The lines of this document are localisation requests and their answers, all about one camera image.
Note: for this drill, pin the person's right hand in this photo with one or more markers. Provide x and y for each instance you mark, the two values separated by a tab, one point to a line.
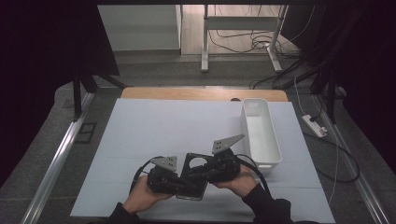
241	185

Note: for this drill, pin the white desk frame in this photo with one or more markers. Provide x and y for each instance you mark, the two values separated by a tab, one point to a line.
239	23

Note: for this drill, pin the black metal stand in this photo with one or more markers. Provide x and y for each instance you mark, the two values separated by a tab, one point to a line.
77	99
331	99

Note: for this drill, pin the black curtain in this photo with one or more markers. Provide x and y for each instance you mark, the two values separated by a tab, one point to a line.
373	62
37	62

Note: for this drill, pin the white cabinet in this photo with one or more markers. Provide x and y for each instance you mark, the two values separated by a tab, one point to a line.
140	28

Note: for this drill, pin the white table mat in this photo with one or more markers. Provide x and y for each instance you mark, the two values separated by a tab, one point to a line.
162	130

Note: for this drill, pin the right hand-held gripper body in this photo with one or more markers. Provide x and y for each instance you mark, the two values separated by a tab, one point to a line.
222	166

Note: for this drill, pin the dark floor socket plate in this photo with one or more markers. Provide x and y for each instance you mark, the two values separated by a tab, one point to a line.
85	132

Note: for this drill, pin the aluminium rail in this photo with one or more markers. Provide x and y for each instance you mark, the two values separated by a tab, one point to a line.
56	165
365	189

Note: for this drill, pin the white plastic storage bin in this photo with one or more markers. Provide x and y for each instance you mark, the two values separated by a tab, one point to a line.
261	137

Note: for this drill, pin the person's left hand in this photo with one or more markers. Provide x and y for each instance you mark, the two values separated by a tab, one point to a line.
141	197

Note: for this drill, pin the white power strip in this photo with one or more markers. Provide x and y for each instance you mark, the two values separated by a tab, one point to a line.
314	126

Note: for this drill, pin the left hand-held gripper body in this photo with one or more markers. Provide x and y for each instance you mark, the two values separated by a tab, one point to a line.
163	179

